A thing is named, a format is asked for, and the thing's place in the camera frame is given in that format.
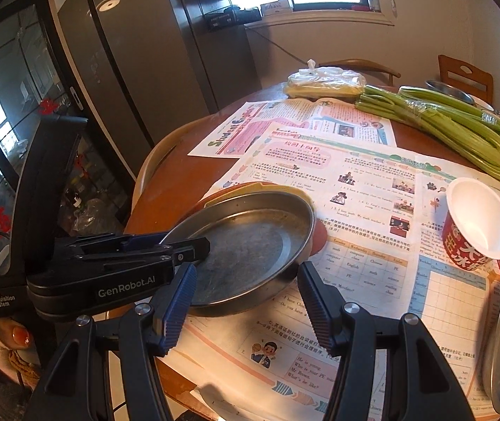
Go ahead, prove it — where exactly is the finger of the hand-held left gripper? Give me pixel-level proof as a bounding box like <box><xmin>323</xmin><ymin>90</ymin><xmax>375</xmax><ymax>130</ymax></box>
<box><xmin>72</xmin><ymin>237</ymin><xmax>212</xmax><ymax>269</ymax></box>
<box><xmin>54</xmin><ymin>233</ymin><xmax>176</xmax><ymax>250</ymax></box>

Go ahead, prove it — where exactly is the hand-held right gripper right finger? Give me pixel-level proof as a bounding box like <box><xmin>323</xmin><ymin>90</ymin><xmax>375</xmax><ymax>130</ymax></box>
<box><xmin>297</xmin><ymin>261</ymin><xmax>466</xmax><ymax>421</ymax></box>

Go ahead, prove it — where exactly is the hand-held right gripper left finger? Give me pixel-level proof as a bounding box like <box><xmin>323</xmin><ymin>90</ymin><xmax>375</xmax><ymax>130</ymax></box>
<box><xmin>26</xmin><ymin>263</ymin><xmax>198</xmax><ymax>421</ymax></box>

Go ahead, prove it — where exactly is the orange plastic plate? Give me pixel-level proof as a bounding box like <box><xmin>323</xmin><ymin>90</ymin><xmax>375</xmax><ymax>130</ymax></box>
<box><xmin>186</xmin><ymin>181</ymin><xmax>329</xmax><ymax>257</ymax></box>

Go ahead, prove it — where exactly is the shallow steel plate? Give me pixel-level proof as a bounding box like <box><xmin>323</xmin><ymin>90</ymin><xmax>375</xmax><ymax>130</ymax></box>
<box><xmin>160</xmin><ymin>192</ymin><xmax>316</xmax><ymax>316</ymax></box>

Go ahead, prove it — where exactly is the yellow plastic plate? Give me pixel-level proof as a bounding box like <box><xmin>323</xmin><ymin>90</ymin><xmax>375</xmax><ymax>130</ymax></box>
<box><xmin>202</xmin><ymin>181</ymin><xmax>316</xmax><ymax>211</ymax></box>

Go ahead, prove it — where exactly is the person's left hand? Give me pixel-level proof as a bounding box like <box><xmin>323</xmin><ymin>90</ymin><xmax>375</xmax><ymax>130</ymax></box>
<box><xmin>0</xmin><ymin>316</ymin><xmax>42</xmax><ymax>387</ymax></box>

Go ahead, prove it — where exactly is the large open newspaper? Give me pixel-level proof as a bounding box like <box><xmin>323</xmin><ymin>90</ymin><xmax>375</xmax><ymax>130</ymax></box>
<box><xmin>162</xmin><ymin>131</ymin><xmax>500</xmax><ymax>421</ymax></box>

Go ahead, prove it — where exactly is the pink headed newspaper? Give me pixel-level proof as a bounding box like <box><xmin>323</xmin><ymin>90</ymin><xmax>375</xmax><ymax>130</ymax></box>
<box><xmin>187</xmin><ymin>99</ymin><xmax>397</xmax><ymax>159</ymax></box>

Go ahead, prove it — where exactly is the glass door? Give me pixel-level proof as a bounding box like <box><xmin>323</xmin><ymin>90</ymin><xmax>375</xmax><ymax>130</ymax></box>
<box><xmin>0</xmin><ymin>0</ymin><xmax>137</xmax><ymax>246</ymax></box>

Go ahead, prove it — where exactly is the grey refrigerator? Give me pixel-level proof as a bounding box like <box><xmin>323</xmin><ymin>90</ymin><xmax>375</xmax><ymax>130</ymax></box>
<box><xmin>57</xmin><ymin>0</ymin><xmax>264</xmax><ymax>167</ymax></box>

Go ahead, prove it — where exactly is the plastic bag of yellow noodles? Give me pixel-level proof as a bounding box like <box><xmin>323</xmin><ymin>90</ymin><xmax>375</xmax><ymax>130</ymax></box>
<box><xmin>286</xmin><ymin>59</ymin><xmax>367</xmax><ymax>99</ymax></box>

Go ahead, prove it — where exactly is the celery bunch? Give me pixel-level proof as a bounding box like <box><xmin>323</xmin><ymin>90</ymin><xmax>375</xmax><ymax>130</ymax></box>
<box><xmin>355</xmin><ymin>85</ymin><xmax>500</xmax><ymax>185</ymax></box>

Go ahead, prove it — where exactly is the bunch of leafy green stalks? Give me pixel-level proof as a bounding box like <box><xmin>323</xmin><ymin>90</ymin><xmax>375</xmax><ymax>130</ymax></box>
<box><xmin>398</xmin><ymin>85</ymin><xmax>500</xmax><ymax>161</ymax></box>

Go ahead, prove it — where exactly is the curved back wooden chair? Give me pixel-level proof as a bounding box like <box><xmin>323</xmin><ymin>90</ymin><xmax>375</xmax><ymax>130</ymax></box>
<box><xmin>316</xmin><ymin>58</ymin><xmax>402</xmax><ymax>86</ymax></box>

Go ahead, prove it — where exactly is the small steel dish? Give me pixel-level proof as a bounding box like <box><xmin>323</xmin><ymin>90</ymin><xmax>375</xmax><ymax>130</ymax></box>
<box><xmin>426</xmin><ymin>80</ymin><xmax>479</xmax><ymax>106</ymax></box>

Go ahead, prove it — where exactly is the white cardboard box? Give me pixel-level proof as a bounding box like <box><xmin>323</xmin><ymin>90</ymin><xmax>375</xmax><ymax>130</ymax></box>
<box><xmin>261</xmin><ymin>0</ymin><xmax>295</xmax><ymax>17</ymax></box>

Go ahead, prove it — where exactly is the straight backed wooden chair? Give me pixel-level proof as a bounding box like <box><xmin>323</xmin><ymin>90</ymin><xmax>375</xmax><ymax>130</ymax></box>
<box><xmin>438</xmin><ymin>55</ymin><xmax>494</xmax><ymax>103</ymax></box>

